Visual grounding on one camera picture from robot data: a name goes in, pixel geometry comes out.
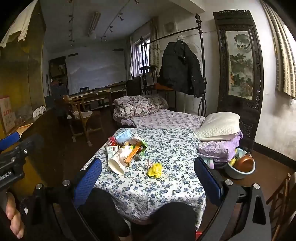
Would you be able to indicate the dark round stool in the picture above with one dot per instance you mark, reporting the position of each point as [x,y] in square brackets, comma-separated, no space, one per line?
[148,68]

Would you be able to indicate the patterned window curtain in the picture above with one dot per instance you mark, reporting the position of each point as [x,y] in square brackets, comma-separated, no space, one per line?
[154,46]

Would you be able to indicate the brown pan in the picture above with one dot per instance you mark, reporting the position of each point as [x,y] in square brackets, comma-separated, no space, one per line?
[244,163]

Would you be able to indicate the white green wrapper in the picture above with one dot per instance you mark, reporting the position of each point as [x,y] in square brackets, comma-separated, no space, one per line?
[140,143]

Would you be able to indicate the light wooden armchair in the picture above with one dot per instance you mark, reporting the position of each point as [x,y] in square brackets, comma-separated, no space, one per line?
[79,115]

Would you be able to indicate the white crumpled cloth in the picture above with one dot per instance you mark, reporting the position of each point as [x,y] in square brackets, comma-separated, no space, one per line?
[39,111]

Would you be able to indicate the purple crumpled cloth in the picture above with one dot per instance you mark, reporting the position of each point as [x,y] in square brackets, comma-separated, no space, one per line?
[219,148]

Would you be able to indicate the orange envelope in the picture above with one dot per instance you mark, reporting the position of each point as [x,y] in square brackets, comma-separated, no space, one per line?
[24,129]

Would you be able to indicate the blue face mask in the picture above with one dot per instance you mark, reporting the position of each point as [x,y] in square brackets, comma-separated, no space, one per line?
[123,136]

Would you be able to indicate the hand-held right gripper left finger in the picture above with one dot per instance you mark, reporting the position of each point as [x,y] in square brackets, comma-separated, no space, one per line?
[89,180]

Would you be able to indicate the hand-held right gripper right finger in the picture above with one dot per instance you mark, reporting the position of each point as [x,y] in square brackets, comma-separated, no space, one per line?
[208,183]

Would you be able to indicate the black jacket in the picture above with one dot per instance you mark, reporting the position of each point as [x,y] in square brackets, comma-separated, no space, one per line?
[180,69]

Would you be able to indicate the white paper cup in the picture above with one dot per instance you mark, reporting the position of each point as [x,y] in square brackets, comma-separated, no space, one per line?
[116,163]

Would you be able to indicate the person's left hand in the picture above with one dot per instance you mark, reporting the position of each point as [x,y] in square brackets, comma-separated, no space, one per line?
[13,217]

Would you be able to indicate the purple floral bedsheet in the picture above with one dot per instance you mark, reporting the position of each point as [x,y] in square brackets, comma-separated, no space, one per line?
[168,120]

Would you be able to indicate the white quilted pillow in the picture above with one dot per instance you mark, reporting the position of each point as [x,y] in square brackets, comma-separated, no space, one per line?
[217,126]

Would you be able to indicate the person's black pants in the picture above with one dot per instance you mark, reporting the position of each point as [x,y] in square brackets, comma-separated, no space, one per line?
[161,222]

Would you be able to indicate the fluorescent ceiling lamp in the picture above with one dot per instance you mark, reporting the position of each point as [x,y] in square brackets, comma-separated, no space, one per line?
[93,24]

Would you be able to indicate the yellow crumpled wrapper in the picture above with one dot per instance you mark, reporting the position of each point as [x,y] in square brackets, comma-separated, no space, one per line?
[155,170]

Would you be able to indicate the black iron bed frame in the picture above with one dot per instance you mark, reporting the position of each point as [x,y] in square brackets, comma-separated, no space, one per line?
[201,46]

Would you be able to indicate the striped beige curtain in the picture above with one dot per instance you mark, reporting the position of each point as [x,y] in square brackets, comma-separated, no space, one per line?
[284,58]

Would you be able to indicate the white hanging cloth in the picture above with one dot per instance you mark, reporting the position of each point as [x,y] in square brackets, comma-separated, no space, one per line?
[20,25]

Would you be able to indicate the green white carton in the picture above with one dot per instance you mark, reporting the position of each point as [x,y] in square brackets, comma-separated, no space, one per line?
[112,151]

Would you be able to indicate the brown wooden chair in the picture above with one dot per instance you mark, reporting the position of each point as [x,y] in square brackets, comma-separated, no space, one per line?
[283,199]

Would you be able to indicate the orange snack packet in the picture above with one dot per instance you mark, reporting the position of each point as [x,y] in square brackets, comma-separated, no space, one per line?
[131,155]

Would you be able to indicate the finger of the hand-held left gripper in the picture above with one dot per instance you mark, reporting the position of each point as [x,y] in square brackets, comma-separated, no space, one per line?
[9,140]
[30,143]

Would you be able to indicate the wooden desk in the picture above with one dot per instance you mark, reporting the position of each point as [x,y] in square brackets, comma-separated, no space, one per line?
[97,92]

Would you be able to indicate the blue floral blanket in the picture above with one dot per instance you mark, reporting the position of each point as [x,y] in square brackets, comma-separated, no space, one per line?
[166,162]

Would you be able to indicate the carved wooden painted screen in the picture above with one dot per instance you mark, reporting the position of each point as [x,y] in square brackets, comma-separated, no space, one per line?
[256,69]

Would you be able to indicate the window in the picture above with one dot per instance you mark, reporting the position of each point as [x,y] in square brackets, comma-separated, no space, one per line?
[138,58]

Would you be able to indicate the folded pink floral quilt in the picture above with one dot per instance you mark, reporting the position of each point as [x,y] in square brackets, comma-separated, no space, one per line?
[138,106]

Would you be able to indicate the light blue basin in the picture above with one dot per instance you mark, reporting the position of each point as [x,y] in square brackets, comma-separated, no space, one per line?
[238,175]

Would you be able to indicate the white cardboard box red print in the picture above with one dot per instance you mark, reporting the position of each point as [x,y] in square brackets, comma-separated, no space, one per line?
[7,115]

